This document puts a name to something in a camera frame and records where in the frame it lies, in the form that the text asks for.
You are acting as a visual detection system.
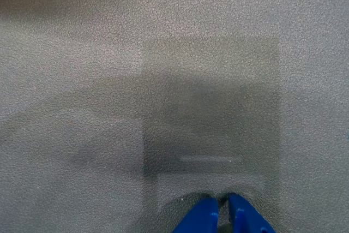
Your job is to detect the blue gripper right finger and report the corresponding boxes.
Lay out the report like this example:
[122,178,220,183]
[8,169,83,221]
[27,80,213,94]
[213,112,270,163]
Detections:
[227,193,278,233]

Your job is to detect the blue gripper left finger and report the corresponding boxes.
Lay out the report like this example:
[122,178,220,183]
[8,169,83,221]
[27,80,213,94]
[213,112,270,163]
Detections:
[171,196,220,233]

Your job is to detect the transparent film square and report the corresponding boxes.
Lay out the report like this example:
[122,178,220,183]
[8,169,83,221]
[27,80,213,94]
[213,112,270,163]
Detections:
[141,37,282,190]

